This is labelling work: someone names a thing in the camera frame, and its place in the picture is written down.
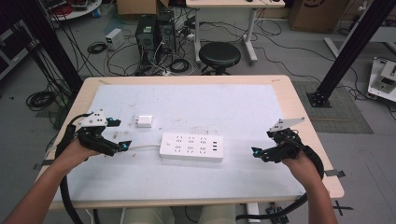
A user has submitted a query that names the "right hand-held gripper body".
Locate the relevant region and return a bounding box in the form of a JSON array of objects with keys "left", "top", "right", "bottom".
[{"left": 262, "top": 117, "right": 306, "bottom": 164}]

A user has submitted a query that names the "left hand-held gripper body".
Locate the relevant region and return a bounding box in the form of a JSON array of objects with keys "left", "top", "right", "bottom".
[{"left": 74, "top": 109, "right": 125, "bottom": 158}]

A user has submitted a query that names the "person's left hand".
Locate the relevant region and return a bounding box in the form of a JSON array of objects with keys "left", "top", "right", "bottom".
[{"left": 53, "top": 138, "right": 101, "bottom": 175}]

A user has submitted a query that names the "person's right hand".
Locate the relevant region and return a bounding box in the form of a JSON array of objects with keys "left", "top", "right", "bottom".
[{"left": 281, "top": 151, "right": 323, "bottom": 189}]

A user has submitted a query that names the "white plug adapter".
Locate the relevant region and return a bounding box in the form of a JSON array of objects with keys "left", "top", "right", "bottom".
[{"left": 134, "top": 115, "right": 154, "bottom": 129}]

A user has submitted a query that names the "grey tape strip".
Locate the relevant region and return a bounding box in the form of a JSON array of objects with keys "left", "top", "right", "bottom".
[
  {"left": 324, "top": 169, "right": 347, "bottom": 178},
  {"left": 33, "top": 159, "right": 54, "bottom": 171}
]

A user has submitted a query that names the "grey floor mat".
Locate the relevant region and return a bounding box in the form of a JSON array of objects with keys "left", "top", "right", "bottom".
[{"left": 291, "top": 80, "right": 375, "bottom": 135}]

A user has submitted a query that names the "white table mat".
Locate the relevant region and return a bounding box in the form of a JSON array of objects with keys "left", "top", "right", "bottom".
[{"left": 53, "top": 83, "right": 306, "bottom": 203}]

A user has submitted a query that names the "black tape cross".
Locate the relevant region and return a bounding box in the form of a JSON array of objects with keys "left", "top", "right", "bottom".
[{"left": 332, "top": 200, "right": 355, "bottom": 217}]

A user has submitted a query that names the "white power supply box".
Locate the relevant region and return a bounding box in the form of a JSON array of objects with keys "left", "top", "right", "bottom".
[{"left": 105, "top": 28, "right": 125, "bottom": 51}]

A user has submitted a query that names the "black computer tower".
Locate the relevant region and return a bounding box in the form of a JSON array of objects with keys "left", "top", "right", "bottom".
[
  {"left": 135, "top": 14, "right": 159, "bottom": 61},
  {"left": 156, "top": 10, "right": 177, "bottom": 54}
]

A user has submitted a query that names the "black round stool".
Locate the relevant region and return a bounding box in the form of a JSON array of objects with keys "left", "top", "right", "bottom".
[{"left": 198, "top": 41, "right": 242, "bottom": 76}]

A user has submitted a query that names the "black metal stand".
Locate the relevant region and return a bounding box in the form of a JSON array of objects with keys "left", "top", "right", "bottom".
[
  {"left": 305, "top": 0, "right": 396, "bottom": 109},
  {"left": 12, "top": 0, "right": 84, "bottom": 96}
]

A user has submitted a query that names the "round white table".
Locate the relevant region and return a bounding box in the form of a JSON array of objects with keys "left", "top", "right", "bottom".
[{"left": 39, "top": 0, "right": 104, "bottom": 21}]

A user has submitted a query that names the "small cardboard box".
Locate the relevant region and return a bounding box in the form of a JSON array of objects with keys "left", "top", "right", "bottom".
[{"left": 116, "top": 0, "right": 170, "bottom": 16}]

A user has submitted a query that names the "white electronic device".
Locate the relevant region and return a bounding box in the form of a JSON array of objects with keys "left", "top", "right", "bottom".
[{"left": 367, "top": 57, "right": 396, "bottom": 104}]

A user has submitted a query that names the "large cardboard box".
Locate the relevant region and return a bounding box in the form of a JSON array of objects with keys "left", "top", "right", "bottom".
[{"left": 287, "top": 0, "right": 350, "bottom": 35}]

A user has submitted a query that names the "white desk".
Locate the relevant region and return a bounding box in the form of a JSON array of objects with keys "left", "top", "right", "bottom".
[{"left": 185, "top": 0, "right": 287, "bottom": 66}]

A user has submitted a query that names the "white power strip cord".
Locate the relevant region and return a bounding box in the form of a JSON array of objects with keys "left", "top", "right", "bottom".
[{"left": 126, "top": 143, "right": 163, "bottom": 151}]

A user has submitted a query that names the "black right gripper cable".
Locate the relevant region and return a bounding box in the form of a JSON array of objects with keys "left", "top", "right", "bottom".
[{"left": 235, "top": 132, "right": 326, "bottom": 222}]

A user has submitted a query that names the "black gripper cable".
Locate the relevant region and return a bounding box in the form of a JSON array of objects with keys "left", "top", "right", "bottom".
[
  {"left": 54, "top": 113, "right": 93, "bottom": 224},
  {"left": 235, "top": 132, "right": 326, "bottom": 222}
]

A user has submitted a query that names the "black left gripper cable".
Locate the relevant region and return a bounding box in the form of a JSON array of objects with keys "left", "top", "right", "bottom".
[{"left": 54, "top": 113, "right": 93, "bottom": 224}]

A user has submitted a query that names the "large black cable coil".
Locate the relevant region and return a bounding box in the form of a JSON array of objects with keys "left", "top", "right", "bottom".
[{"left": 25, "top": 90, "right": 58, "bottom": 112}]

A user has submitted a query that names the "small black cable coil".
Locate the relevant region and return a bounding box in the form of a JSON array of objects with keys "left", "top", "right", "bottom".
[{"left": 86, "top": 41, "right": 108, "bottom": 55}]

